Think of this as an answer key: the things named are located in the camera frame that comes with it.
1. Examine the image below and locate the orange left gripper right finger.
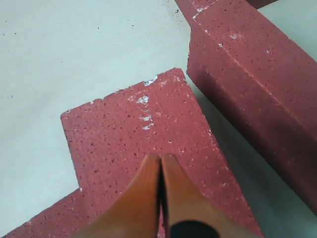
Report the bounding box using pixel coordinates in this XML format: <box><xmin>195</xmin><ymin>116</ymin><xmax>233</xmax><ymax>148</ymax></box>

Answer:
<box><xmin>161</xmin><ymin>154</ymin><xmax>259</xmax><ymax>238</ymax></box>

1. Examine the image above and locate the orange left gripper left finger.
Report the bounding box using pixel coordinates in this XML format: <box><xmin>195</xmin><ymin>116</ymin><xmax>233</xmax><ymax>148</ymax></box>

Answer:
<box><xmin>74</xmin><ymin>153</ymin><xmax>160</xmax><ymax>238</ymax></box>

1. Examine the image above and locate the red brick with white scuffs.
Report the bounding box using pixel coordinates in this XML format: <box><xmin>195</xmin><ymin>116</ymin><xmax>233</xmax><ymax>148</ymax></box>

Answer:
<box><xmin>187</xmin><ymin>0</ymin><xmax>317</xmax><ymax>211</ymax></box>

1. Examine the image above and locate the red brick underneath stack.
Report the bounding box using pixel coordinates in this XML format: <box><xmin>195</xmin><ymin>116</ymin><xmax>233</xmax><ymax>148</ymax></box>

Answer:
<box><xmin>5</xmin><ymin>186</ymin><xmax>122</xmax><ymax>238</ymax></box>

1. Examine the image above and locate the red brick back row left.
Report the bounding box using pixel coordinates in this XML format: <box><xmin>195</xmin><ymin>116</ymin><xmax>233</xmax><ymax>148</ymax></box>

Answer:
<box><xmin>247</xmin><ymin>0</ymin><xmax>277</xmax><ymax>9</ymax></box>

